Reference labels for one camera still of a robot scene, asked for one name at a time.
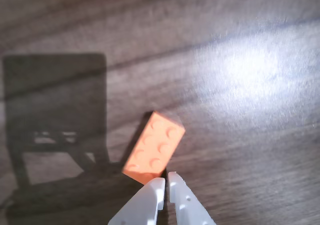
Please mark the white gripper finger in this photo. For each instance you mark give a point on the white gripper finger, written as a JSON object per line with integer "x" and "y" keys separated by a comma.
{"x": 142, "y": 205}
{"x": 187, "y": 210}

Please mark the orange lego block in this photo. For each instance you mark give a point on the orange lego block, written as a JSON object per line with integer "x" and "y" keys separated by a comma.
{"x": 155, "y": 147}

